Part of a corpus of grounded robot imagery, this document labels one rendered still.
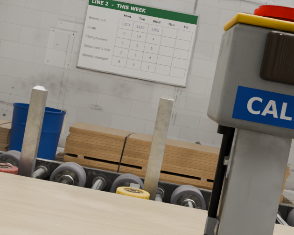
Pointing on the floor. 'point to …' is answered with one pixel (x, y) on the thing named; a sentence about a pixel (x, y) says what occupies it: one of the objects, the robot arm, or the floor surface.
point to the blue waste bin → (56, 123)
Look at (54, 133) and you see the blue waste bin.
